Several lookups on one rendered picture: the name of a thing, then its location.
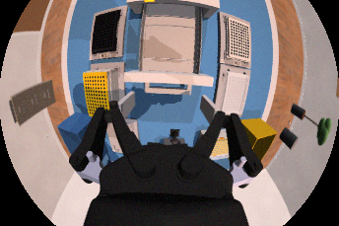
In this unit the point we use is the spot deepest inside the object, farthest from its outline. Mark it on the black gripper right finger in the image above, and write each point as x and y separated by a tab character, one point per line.
244	164

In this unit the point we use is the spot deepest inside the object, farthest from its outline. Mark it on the dark blue bench mat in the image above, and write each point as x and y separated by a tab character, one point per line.
157	114

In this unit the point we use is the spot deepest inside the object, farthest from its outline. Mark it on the yellow open-top bin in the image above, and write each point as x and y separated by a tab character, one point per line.
256	129

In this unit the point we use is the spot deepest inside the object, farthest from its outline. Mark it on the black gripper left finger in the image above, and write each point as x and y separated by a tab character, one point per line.
86	160

